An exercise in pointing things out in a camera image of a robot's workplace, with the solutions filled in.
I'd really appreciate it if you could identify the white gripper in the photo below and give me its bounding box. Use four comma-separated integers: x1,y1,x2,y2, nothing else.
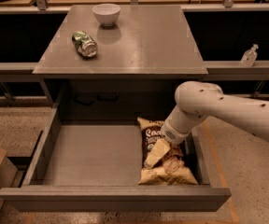
144,120,189,169

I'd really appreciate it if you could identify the brown sea salt chip bag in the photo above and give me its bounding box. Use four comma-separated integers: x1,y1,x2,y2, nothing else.
137,117,198,185

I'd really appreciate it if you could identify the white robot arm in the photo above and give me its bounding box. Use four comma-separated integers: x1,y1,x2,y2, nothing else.
144,81,269,169

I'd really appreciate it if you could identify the open grey top drawer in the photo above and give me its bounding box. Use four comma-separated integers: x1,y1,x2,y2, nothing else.
0,108,231,212

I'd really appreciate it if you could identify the grey cabinet counter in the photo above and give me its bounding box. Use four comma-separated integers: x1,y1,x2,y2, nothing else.
34,6,206,121

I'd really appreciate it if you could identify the clear sanitizer pump bottle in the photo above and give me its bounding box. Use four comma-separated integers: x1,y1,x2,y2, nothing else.
240,44,259,67

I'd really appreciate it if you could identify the crushed green soda can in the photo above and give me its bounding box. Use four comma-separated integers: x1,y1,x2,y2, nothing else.
72,31,98,58

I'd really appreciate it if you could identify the white ceramic bowl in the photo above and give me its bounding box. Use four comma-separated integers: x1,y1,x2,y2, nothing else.
92,4,120,26

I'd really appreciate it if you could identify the grey metal rail shelf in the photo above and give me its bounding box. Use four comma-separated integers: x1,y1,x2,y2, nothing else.
0,63,54,105

